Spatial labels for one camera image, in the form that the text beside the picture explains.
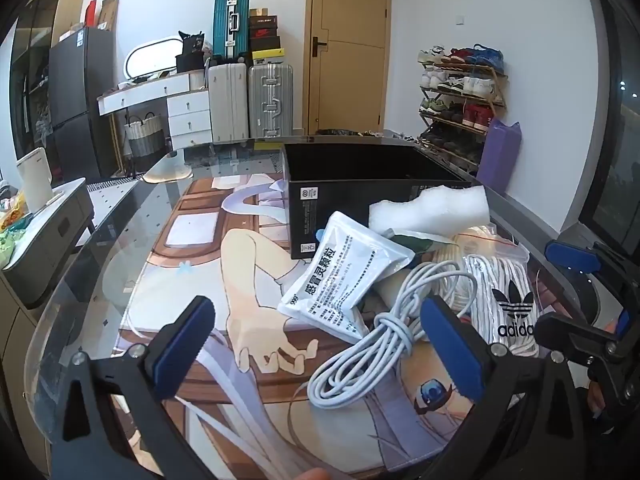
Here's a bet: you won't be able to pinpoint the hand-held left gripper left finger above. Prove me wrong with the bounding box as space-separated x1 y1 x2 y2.
47 296 221 480

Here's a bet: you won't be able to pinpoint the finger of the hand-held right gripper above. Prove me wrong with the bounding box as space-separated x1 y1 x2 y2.
545 240 640 286
536 309 632 362

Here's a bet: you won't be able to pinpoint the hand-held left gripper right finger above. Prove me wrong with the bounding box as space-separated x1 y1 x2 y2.
421 296 590 480

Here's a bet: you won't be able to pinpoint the white cable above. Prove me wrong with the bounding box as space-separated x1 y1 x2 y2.
306 260 478 416

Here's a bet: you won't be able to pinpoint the white green medicine packet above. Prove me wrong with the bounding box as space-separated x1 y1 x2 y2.
385 229 458 261
277 210 416 343

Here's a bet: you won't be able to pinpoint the white foam piece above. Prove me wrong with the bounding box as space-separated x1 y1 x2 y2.
369 183 493 236

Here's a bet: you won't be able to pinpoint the black cardboard box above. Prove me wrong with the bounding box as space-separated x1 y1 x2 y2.
281 142 473 261

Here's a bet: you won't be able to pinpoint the person's right hand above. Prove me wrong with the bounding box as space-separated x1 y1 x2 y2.
587 380 606 416

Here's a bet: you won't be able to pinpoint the person's left hand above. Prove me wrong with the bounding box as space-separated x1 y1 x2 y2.
282 467 333 480

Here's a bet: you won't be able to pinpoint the printed desk mat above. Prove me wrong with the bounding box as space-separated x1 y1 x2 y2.
112 172 551 480

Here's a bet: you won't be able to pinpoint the purple paper bag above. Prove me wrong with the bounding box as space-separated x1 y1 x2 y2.
475 117 523 196

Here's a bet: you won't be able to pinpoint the dark window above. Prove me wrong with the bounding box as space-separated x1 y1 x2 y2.
580 0 640 261

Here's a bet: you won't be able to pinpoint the grey side cabinet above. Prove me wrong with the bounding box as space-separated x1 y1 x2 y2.
0 177 96 311

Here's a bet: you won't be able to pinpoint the wooden shoe rack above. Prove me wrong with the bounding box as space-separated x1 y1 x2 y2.
417 45 508 173

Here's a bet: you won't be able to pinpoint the rows of shoes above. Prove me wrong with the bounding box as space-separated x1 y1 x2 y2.
417 45 506 166

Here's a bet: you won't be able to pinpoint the woven laundry basket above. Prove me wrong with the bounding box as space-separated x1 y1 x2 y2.
122 112 167 158

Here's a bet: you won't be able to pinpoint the white dressing desk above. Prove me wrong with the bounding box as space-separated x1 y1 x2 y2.
97 70 213 148

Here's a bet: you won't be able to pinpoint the shoes by door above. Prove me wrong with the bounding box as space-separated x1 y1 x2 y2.
367 129 416 142

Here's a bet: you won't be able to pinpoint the colourful packets pile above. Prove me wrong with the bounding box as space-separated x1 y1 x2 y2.
0 182 31 271

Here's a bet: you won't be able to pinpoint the white tabletop appliance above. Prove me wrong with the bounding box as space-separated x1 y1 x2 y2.
16 147 63 213

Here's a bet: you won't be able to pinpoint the white suitcase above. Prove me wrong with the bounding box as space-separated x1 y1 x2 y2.
206 62 249 145

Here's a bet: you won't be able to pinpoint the silver suitcase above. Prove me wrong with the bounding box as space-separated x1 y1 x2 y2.
248 63 295 139

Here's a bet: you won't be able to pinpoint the dark grey fridge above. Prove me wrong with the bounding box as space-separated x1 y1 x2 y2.
47 27 121 181

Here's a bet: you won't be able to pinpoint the black bag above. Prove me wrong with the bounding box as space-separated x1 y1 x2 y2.
175 30 207 73

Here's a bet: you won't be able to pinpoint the oval mirror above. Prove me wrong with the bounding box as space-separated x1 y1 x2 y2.
123 35 186 83

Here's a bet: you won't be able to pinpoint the wooden door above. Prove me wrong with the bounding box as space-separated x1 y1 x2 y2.
303 0 392 136

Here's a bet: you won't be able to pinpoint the teal suitcase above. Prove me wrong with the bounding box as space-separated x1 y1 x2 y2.
212 0 251 63

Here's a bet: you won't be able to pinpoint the tall dark glass cabinet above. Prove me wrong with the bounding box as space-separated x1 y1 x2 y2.
10 0 86 161

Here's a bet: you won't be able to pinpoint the brown flat cardboard box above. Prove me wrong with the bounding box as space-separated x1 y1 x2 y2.
97 0 120 31

